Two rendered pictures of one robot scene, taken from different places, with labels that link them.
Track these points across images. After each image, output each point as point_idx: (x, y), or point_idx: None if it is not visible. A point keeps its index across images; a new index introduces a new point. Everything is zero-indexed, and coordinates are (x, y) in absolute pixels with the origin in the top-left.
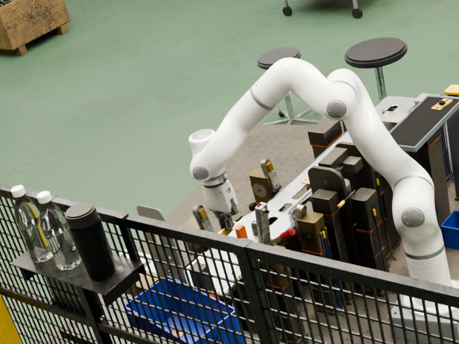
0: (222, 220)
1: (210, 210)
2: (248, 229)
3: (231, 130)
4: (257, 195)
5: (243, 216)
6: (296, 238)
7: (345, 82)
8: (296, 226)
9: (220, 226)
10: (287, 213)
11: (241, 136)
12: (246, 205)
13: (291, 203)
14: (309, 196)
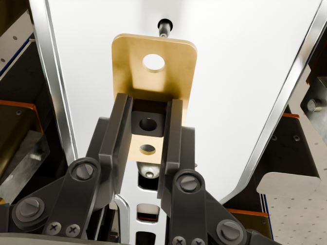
0: (161, 160)
1: (265, 237)
2: (196, 147)
3: None
4: (258, 232)
5: (324, 184)
6: (43, 133)
7: None
8: (12, 165)
9: (175, 111)
10: (128, 201)
11: None
12: (326, 201)
13: (140, 222)
14: (119, 237)
